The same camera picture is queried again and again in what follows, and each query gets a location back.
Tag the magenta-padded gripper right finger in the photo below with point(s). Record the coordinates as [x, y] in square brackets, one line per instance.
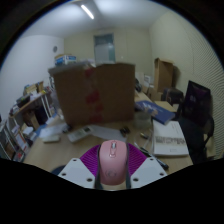
[148, 171]

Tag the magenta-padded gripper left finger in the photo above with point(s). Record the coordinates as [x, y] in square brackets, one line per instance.
[78, 173]

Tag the pink computer mouse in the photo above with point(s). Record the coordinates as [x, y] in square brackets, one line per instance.
[112, 163]

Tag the small yellow battery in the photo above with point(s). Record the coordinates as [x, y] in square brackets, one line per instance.
[144, 135]

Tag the white remote control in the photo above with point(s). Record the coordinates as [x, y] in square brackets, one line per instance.
[79, 134]

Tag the white book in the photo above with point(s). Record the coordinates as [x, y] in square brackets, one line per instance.
[170, 138]

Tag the small white flat device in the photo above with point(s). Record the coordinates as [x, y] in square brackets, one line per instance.
[51, 138]

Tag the small dark keys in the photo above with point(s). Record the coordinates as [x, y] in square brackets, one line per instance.
[125, 130]

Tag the clear plastic container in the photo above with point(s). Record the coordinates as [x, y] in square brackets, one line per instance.
[142, 120]

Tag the blue book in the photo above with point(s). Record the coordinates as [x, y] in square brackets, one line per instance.
[155, 111]

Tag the white shelf unit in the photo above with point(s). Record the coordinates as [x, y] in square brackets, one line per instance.
[20, 126]

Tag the black office chair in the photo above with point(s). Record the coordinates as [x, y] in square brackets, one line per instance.
[196, 113]

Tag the large brown cardboard box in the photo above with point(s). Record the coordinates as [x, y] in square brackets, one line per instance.
[110, 93]

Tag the tall open cardboard box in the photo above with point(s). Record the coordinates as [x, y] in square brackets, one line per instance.
[163, 75]

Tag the blue and white carton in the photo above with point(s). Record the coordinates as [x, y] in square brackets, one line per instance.
[65, 60]

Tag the ceiling tube light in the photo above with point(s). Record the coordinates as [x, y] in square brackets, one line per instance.
[87, 11]

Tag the round wall clock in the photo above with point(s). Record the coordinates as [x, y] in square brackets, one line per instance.
[55, 49]

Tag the wall window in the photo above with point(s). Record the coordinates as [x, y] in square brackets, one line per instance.
[104, 48]

